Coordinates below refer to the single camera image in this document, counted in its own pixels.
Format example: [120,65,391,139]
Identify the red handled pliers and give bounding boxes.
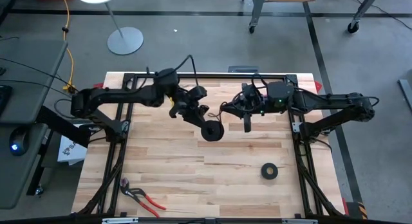
[119,178,167,218]

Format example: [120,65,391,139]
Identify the black floor cable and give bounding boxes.
[342,0,412,31]

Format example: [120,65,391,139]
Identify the white cardboard box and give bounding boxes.
[57,124,94,166]

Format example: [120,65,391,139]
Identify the yellow extension cable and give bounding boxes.
[59,0,77,92]

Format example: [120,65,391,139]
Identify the black computer mouse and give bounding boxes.
[8,127,32,157]

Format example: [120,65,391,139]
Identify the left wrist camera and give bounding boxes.
[188,86,208,102]

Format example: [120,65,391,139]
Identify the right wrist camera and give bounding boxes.
[241,83,259,102]

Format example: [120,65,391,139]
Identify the white floor lamp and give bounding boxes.
[74,0,145,56]

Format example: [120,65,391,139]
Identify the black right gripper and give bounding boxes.
[220,98,268,133]

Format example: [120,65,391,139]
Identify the silver bracket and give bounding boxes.
[102,217,139,224]
[281,219,318,224]

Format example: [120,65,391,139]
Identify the black tape roll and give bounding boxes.
[200,120,225,142]
[261,162,279,180]

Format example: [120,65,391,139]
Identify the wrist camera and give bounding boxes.
[188,86,208,102]
[241,83,259,102]

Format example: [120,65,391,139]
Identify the wooden-top workbench on casters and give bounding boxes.
[241,0,384,34]

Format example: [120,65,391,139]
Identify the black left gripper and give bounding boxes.
[169,88,216,131]

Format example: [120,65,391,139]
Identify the black cord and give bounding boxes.
[207,102,225,122]

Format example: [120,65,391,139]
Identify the grey desk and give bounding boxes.
[0,39,68,209]

